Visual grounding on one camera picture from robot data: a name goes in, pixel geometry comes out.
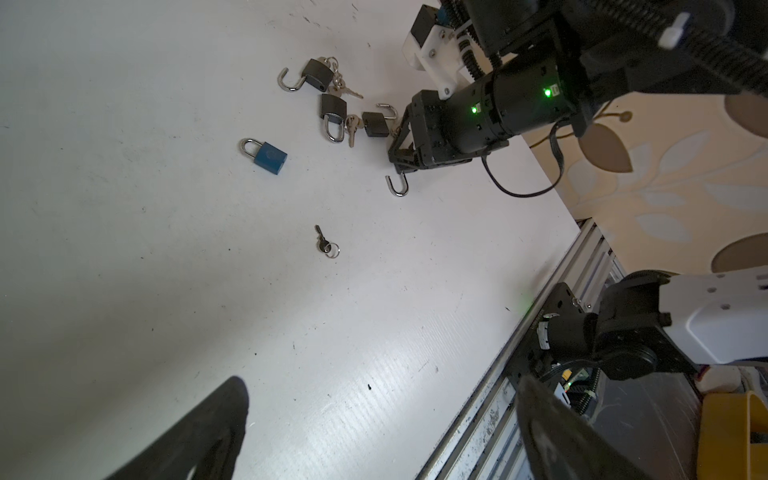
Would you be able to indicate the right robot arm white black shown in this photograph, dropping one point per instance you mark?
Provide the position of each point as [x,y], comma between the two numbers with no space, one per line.
[503,68]

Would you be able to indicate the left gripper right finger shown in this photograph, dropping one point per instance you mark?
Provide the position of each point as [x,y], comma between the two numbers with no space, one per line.
[560,445]

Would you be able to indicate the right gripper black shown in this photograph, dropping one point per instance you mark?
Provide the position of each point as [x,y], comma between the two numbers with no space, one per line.
[418,142]

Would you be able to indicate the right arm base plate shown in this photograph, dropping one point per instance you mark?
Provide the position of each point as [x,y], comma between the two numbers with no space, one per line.
[562,334]

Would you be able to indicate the blue padlock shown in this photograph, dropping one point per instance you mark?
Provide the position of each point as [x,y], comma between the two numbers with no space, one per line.
[263,154]

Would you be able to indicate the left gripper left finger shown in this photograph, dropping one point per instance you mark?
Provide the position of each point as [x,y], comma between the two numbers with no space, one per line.
[204,444]

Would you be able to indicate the black padlock open shackle far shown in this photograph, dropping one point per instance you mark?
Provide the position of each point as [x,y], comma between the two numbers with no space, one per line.
[317,73]

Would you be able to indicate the black padlock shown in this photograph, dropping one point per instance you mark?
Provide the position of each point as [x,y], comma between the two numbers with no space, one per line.
[333,115]
[377,123]
[398,190]

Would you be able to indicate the yellow object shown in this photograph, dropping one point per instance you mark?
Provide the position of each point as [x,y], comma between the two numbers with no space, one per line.
[726,448]

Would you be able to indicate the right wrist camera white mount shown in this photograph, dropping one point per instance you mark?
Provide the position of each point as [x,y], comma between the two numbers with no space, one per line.
[431,46]

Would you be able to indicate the small key with ring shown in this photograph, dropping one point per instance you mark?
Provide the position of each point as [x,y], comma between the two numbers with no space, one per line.
[330,249]

